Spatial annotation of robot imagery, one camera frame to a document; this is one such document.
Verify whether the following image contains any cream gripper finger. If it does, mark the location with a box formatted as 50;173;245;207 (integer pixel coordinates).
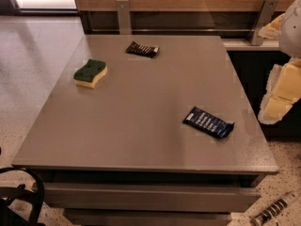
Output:
258;59;301;124
259;13;285;40

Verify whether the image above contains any black chocolate rxbar wrapper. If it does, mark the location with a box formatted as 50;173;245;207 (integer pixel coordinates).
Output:
125;41;160;58

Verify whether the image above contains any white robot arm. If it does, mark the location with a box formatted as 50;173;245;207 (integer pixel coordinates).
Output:
258;0;301;124

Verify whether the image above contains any blue rxbar wrapper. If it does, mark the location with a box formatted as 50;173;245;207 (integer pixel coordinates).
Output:
182;106;234;139

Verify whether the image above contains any striped tube on floor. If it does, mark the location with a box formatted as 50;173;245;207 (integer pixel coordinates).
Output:
251;191;299;226

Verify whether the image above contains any green and yellow sponge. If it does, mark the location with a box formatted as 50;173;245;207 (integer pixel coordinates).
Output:
73;59;107;89

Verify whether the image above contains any grey table drawer front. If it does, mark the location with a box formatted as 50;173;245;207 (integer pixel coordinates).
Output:
44;183;260;213

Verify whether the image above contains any right metal wall bracket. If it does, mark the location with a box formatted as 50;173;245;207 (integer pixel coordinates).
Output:
248;0;279;46

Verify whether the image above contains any metal wall bracket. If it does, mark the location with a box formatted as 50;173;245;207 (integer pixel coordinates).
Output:
116;0;132;35
248;0;279;46

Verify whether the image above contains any left metal wall bracket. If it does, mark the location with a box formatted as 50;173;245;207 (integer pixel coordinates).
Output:
116;0;132;35

